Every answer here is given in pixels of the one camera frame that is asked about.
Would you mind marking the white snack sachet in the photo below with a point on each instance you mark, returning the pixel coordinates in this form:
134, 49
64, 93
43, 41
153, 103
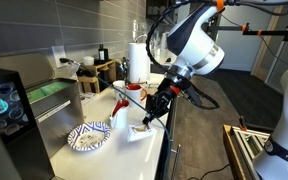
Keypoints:
140, 132

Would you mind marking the white paper towel roll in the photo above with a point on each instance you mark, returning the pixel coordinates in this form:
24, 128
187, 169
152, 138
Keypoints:
139, 63

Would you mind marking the white wall outlet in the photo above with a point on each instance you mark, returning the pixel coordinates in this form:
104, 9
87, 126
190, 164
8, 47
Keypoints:
58, 56

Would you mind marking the aluminium frame stand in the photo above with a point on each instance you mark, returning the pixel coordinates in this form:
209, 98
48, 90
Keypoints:
247, 146

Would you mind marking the black coffee machine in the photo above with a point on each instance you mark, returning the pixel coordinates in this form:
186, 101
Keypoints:
7, 126

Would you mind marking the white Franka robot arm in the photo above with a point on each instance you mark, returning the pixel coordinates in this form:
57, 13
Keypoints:
197, 43

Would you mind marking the dark counter cabinet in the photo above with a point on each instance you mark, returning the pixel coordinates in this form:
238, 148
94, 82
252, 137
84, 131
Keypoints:
169, 153

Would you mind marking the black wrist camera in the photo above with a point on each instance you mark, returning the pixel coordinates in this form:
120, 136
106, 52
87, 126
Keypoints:
193, 95

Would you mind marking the white mug red inside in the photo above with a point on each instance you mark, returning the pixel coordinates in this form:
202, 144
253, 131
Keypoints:
134, 95

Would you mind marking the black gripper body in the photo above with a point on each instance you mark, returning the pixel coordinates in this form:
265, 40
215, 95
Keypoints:
162, 100

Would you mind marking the black pole orange clamps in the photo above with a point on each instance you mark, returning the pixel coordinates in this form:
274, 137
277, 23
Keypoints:
267, 32

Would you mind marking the blue and white patterned plate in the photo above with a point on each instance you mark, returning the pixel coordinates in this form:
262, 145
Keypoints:
89, 136

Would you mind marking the black bottle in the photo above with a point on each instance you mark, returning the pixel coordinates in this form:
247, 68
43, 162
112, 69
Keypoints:
103, 53

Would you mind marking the wooden countertop organizer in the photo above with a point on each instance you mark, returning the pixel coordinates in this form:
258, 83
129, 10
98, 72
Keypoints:
99, 75

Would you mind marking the small white jar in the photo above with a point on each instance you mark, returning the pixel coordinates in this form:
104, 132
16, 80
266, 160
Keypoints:
88, 60

